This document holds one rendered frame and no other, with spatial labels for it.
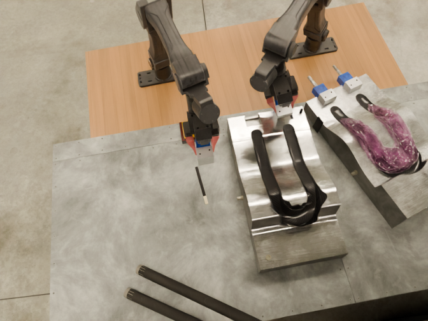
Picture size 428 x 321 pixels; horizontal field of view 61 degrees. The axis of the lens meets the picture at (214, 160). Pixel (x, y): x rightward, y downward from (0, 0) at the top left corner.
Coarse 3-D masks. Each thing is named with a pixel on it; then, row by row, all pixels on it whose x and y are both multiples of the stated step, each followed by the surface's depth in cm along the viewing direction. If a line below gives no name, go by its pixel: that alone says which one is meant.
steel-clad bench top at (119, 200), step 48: (96, 144) 131; (144, 144) 130; (96, 192) 122; (144, 192) 122; (192, 192) 121; (240, 192) 121; (96, 240) 115; (144, 240) 115; (192, 240) 114; (240, 240) 114; (384, 240) 112; (96, 288) 109; (144, 288) 109; (192, 288) 108; (240, 288) 108; (288, 288) 107; (336, 288) 107; (384, 288) 106
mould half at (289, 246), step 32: (256, 128) 121; (256, 160) 116; (288, 160) 116; (256, 192) 107; (288, 192) 106; (256, 224) 106; (320, 224) 109; (256, 256) 108; (288, 256) 105; (320, 256) 105
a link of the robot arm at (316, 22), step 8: (320, 0) 108; (312, 8) 115; (320, 8) 112; (312, 16) 120; (320, 16) 120; (312, 24) 126; (320, 24) 126; (304, 32) 134; (312, 32) 132; (320, 32) 130; (320, 40) 136
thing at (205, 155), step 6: (198, 144) 112; (198, 150) 110; (204, 150) 110; (210, 150) 110; (198, 156) 109; (204, 156) 109; (210, 156) 109; (198, 162) 111; (204, 162) 112; (210, 162) 113
